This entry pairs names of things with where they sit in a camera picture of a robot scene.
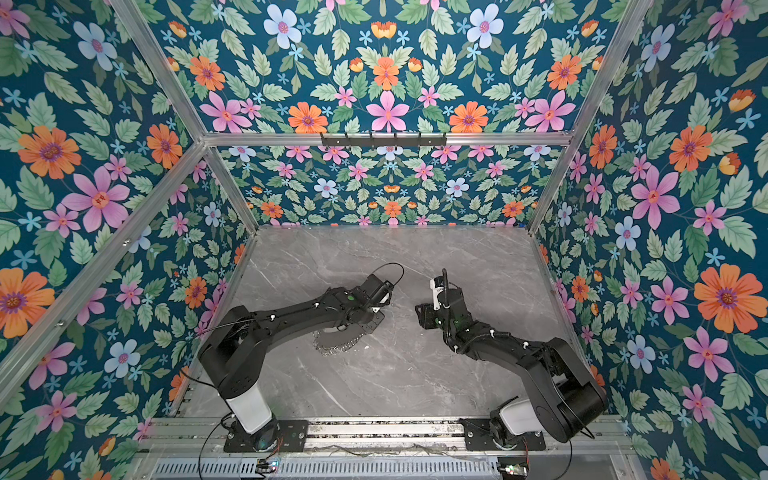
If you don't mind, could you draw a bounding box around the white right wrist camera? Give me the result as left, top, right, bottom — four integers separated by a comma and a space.
430, 276, 449, 311

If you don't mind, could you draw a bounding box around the white perforated cable duct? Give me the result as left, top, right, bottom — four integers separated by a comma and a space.
150, 457, 501, 479

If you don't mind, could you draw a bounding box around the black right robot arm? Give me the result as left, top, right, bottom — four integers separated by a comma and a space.
415, 271, 608, 448

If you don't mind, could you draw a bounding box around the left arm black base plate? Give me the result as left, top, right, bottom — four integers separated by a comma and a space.
223, 418, 309, 453

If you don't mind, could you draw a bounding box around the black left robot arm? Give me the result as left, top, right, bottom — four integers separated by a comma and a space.
198, 272, 397, 440

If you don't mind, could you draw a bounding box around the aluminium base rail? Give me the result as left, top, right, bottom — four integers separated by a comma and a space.
139, 415, 635, 456

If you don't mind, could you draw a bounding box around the steel keyring with red handle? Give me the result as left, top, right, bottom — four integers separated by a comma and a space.
313, 317, 383, 355

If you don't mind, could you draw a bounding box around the black hook rail on wall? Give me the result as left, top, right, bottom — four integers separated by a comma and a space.
320, 133, 448, 148

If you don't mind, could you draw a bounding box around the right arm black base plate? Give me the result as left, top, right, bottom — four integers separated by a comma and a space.
459, 418, 546, 451

